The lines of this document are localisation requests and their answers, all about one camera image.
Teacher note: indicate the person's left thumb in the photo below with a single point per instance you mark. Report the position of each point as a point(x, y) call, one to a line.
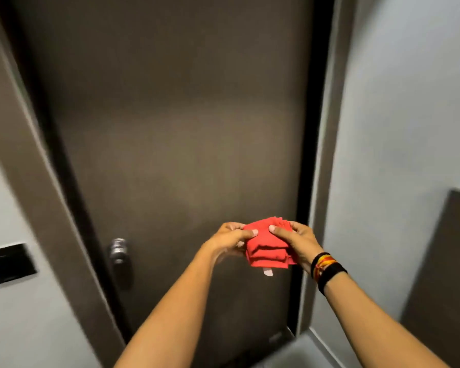
point(244, 234)

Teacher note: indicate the person's left forearm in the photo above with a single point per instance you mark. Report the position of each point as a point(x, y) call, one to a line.
point(168, 314)

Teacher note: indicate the dark brown wall panel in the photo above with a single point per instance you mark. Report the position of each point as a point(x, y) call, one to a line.
point(442, 279)

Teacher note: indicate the brown door frame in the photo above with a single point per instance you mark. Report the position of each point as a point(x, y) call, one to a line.
point(42, 187)

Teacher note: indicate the person's left hand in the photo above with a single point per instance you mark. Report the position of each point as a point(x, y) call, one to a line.
point(223, 241)

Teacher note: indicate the black wristband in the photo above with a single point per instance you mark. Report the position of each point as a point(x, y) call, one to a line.
point(331, 277)

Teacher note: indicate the person's right hand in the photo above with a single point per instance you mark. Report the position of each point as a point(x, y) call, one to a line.
point(301, 241)

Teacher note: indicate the red cloth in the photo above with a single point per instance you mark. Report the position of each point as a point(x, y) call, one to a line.
point(267, 247)

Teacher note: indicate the person's right thumb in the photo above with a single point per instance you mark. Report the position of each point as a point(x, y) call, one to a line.
point(280, 232)

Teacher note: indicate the black wall switch plate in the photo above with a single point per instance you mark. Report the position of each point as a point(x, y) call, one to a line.
point(7, 264)

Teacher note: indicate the silver door knob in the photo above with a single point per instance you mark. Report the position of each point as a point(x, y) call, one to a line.
point(119, 250)

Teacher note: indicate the dark brown door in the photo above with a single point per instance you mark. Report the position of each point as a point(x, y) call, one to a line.
point(176, 130)

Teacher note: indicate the person's right forearm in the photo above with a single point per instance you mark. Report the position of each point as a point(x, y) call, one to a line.
point(372, 325)

